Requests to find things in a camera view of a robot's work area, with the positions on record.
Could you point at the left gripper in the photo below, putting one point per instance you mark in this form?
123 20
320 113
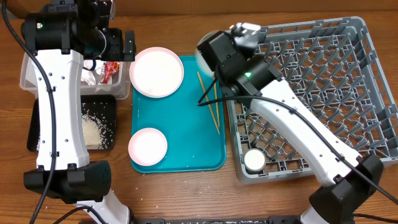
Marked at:
116 52

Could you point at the white cup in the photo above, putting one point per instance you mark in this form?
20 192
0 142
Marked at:
254 161

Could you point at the grey bowl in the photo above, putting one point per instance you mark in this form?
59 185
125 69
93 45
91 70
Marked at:
202 65

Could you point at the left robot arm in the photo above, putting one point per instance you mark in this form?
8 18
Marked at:
58 39

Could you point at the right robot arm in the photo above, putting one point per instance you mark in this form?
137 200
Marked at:
347 179

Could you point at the grey dishwasher rack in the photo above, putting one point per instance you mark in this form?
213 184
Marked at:
333 68

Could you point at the red snack wrapper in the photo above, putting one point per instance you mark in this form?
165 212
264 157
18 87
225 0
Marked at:
108 70

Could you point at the crumpled white tissue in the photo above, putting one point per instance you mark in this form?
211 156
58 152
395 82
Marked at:
92 72

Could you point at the large pink plate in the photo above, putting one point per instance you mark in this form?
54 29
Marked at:
157 72

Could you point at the wooden chopstick near rack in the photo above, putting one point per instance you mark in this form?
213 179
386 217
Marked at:
216 104

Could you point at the black tray bin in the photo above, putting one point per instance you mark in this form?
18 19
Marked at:
108 101

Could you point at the rice pile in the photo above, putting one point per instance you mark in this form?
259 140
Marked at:
98 130

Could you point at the clear plastic bin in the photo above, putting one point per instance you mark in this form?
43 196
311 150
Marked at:
105 84

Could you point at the teal plastic tray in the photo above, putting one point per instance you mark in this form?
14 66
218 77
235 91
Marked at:
195 142

